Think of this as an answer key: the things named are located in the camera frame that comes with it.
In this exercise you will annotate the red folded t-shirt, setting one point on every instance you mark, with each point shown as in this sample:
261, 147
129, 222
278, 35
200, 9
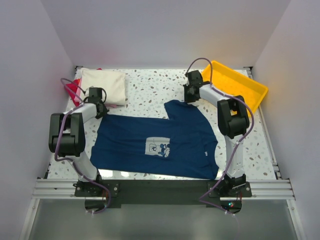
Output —
70, 87

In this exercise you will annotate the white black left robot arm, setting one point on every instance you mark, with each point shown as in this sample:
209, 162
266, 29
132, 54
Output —
67, 138

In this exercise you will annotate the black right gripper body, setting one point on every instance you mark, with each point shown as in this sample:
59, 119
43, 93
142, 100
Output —
188, 96

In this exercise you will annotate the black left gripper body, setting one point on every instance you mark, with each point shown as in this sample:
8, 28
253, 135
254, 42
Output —
104, 110

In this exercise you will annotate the pink folded t-shirt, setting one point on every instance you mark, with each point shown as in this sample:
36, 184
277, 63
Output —
79, 89

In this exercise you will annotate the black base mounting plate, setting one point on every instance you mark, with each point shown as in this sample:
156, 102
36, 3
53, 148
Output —
106, 201

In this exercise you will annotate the blue Mickey t-shirt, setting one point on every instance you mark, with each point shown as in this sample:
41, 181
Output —
182, 145

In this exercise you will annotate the yellow plastic tray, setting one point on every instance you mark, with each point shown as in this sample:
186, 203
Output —
234, 83

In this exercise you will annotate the aluminium frame rail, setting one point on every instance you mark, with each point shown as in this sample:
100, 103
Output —
254, 189

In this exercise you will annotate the cream folded t-shirt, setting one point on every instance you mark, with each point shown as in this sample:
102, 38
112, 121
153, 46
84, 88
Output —
113, 82

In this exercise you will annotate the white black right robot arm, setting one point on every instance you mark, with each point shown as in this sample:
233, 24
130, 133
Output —
232, 121

